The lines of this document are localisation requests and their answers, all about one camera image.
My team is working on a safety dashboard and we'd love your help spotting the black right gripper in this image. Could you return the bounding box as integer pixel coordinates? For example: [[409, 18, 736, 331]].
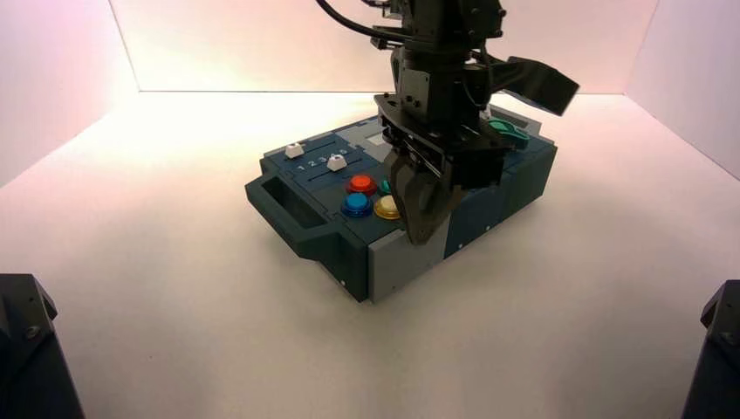
[[374, 49, 517, 248]]

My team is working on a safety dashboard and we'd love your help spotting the dark blue grey control box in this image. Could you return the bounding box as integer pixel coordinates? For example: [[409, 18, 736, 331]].
[[244, 104, 559, 304]]

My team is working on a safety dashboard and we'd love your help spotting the yellow round push button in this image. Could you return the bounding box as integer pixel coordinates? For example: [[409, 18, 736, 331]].
[[373, 196, 401, 222]]

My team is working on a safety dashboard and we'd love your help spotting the red round push button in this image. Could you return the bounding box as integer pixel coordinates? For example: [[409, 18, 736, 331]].
[[346, 175, 378, 198]]

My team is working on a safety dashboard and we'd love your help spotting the blue round push button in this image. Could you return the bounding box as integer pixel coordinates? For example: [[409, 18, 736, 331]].
[[339, 193, 374, 220]]

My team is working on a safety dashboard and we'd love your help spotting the green rotary knob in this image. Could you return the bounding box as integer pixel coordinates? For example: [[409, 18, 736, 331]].
[[487, 118, 531, 150]]

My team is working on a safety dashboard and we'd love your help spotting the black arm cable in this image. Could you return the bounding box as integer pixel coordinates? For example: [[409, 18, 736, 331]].
[[314, 0, 407, 43]]

